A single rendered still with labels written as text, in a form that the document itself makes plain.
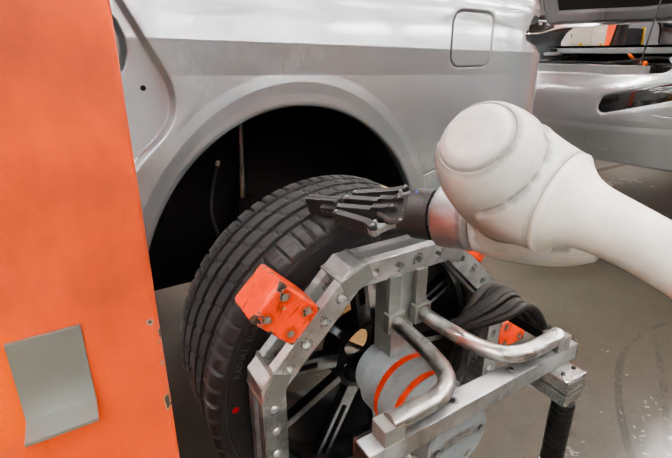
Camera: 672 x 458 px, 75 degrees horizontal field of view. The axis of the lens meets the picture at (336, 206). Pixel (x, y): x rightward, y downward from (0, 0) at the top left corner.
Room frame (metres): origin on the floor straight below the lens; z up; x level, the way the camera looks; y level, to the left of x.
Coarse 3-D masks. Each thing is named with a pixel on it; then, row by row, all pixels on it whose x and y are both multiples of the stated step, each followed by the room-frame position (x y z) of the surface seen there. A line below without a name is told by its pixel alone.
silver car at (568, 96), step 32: (544, 32) 4.32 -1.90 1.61; (544, 64) 3.28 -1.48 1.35; (576, 64) 3.09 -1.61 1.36; (608, 64) 2.95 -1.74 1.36; (640, 64) 2.77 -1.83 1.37; (544, 96) 3.05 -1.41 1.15; (576, 96) 2.87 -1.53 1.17; (608, 96) 2.73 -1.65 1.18; (640, 96) 2.63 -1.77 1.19; (576, 128) 2.84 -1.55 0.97; (608, 128) 2.70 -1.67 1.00; (640, 128) 2.60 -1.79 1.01; (608, 160) 2.72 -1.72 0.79; (640, 160) 2.62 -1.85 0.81
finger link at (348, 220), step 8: (344, 216) 0.64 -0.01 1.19; (352, 216) 0.63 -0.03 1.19; (360, 216) 0.63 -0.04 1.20; (336, 224) 0.66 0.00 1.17; (344, 224) 0.65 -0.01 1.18; (352, 224) 0.63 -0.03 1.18; (360, 224) 0.62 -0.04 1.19; (368, 224) 0.60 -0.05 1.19; (376, 224) 0.59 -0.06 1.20; (360, 232) 0.62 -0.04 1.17; (376, 240) 0.59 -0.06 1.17
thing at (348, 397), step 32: (448, 288) 0.87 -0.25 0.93; (352, 320) 0.76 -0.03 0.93; (320, 352) 0.71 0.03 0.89; (448, 352) 0.86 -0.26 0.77; (320, 384) 0.71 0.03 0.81; (352, 384) 0.73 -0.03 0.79; (288, 416) 0.67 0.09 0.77; (320, 416) 0.82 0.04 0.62; (352, 416) 0.82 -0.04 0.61; (320, 448) 0.69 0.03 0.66; (352, 448) 0.73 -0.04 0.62
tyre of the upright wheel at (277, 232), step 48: (288, 192) 0.85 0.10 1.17; (336, 192) 0.81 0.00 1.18; (240, 240) 0.75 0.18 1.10; (288, 240) 0.67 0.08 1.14; (336, 240) 0.69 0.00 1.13; (192, 288) 0.75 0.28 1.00; (240, 288) 0.64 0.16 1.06; (192, 336) 0.69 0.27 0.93; (240, 336) 0.60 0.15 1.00; (192, 384) 0.67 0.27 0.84; (240, 384) 0.59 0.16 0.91; (240, 432) 0.59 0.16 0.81
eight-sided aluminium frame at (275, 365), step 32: (352, 256) 0.65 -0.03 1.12; (384, 256) 0.65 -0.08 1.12; (416, 256) 0.67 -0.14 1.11; (448, 256) 0.71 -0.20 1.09; (320, 288) 0.62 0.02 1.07; (352, 288) 0.60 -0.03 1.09; (320, 320) 0.58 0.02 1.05; (256, 352) 0.58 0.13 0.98; (288, 352) 0.55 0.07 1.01; (256, 384) 0.54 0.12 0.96; (288, 384) 0.55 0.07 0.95; (256, 416) 0.56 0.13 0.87; (256, 448) 0.56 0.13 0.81; (288, 448) 0.54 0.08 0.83
